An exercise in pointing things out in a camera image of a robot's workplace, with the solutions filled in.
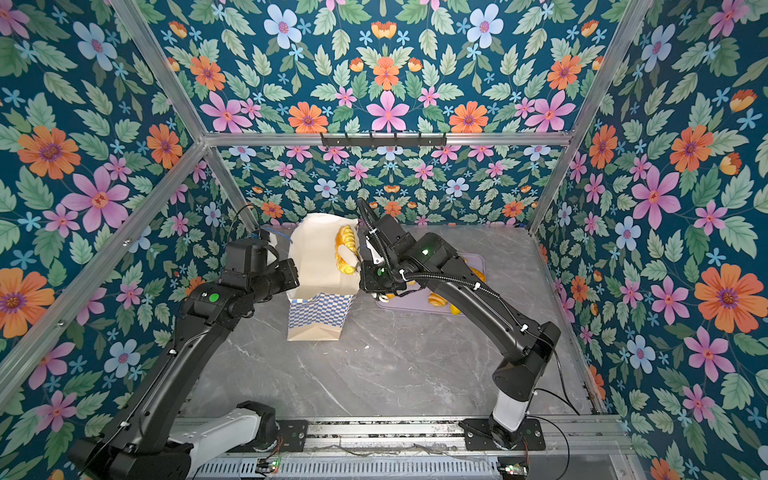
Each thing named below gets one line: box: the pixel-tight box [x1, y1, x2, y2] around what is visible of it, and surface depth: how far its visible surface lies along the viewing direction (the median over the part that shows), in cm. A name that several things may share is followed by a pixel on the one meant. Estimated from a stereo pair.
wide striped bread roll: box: [428, 292, 448, 308], surface depth 97 cm
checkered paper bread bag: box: [287, 213, 361, 342], surface depth 80 cm
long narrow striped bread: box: [335, 225, 359, 275], surface depth 78 cm
